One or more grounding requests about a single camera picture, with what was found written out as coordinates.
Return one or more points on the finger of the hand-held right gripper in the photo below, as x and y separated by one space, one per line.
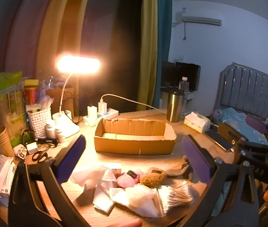
215 139
228 132

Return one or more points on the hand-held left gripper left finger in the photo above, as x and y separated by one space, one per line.
72 156

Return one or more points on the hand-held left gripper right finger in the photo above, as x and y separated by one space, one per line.
195 160

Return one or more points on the grey sock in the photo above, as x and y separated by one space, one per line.
179 167

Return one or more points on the white tissue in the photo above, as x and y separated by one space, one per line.
103 201
93 177

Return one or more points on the pack of cotton swabs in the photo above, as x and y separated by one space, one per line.
174 194

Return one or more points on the brown plush toy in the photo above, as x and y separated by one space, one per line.
151 177

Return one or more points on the pink plush toy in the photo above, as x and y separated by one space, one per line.
125 181

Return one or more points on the cardboard box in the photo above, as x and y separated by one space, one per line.
134 147

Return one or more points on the white cotton pad bag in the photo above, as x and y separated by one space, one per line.
136 198

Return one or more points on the person's left hand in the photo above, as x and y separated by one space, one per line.
124 223

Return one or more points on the blue blanket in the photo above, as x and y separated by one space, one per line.
233 118

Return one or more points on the white tissue box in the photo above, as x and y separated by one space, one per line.
195 123

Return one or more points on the purple cloth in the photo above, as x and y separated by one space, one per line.
255 123

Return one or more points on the white plug adapter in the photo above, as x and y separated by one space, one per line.
32 148

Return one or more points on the white stand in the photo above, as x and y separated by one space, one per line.
188 101

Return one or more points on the white woven basket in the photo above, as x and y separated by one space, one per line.
39 123

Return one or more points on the dark green object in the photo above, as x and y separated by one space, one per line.
28 136

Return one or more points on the grey padded headboard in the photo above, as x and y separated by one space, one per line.
247 87

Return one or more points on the steel tumbler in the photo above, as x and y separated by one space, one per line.
175 108

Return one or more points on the printed oval tag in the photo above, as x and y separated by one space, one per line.
21 152

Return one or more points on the folded white tissue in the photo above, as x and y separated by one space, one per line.
103 201

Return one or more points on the white power strip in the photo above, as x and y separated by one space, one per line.
110 113

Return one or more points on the brown cardboard package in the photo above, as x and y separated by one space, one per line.
56 99

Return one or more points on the crumpled white plastic bag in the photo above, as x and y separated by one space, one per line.
46 102

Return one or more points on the clear water bottle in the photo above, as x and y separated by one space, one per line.
184 85

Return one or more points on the black monitor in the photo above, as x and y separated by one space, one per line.
188 75

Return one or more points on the stack of brown paper cups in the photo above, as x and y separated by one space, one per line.
0 139

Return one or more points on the pale crumpled bundle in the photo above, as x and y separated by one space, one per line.
48 84

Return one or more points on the red can with yellow lid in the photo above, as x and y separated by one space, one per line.
31 92

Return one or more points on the green wrapped paper cup pack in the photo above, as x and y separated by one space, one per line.
8 108

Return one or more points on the white desk lamp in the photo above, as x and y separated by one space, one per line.
77 63

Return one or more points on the white air conditioner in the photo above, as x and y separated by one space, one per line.
200 20

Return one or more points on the yellow and teal curtain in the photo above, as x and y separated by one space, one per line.
148 40

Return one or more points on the multicolour striped curtain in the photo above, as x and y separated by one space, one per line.
30 28

